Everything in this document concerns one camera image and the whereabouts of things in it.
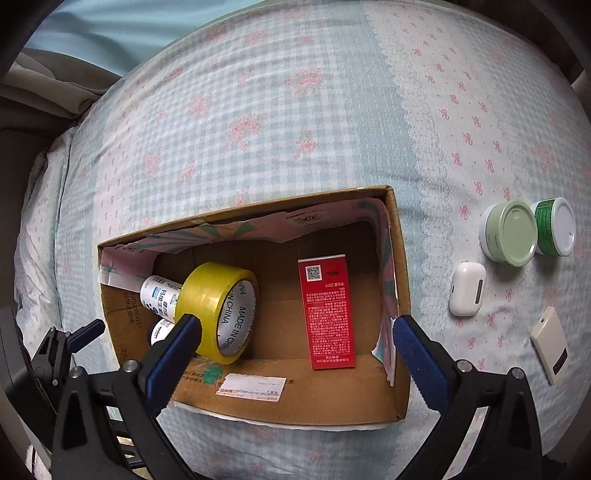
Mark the white pill bottle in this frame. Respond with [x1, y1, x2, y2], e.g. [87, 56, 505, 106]
[139, 275, 182, 322]

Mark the yellow tape roll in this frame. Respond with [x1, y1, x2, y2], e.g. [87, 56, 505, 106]
[174, 262, 259, 365]

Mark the cardboard box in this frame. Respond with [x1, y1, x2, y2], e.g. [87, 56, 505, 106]
[98, 186, 410, 430]

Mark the white rectangular remote device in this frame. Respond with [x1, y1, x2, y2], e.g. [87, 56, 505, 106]
[530, 306, 569, 385]

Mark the red rectangular box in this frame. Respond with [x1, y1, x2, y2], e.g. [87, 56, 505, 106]
[297, 254, 356, 370]

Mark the light green lidded jar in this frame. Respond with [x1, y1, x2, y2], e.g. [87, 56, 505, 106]
[479, 200, 538, 268]

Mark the patterned pillow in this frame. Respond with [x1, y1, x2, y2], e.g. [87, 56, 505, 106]
[14, 128, 76, 354]

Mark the white earbuds case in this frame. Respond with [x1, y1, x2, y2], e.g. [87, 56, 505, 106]
[449, 262, 487, 317]

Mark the green jar white lid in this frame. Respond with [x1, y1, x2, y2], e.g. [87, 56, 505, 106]
[530, 197, 576, 258]

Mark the left brown curtain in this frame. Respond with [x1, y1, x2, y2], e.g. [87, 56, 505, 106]
[1, 48, 120, 119]

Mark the patterned bed sheet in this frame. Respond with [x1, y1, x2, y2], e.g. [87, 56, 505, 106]
[34, 1, 590, 452]

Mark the light blue hanging cloth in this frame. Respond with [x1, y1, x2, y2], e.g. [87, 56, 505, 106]
[26, 0, 256, 76]

